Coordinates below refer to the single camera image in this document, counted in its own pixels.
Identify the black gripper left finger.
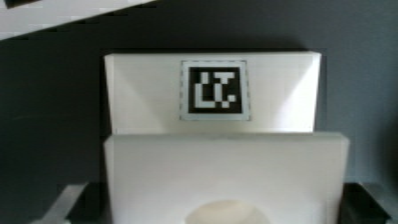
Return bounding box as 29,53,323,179
31,182,108,224

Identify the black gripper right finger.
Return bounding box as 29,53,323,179
339,182,398,224

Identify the white lamp base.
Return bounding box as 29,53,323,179
104,52,349,224

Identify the white L-shaped boundary frame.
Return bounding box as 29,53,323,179
0,0,154,40

